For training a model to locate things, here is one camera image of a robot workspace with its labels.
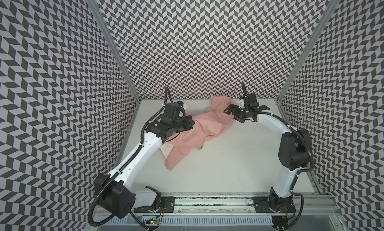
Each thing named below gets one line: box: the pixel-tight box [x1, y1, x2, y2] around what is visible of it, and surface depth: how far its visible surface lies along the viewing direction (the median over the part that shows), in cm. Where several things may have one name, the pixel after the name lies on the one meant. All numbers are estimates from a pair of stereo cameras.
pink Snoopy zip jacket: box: [160, 96, 234, 170], surface depth 88 cm
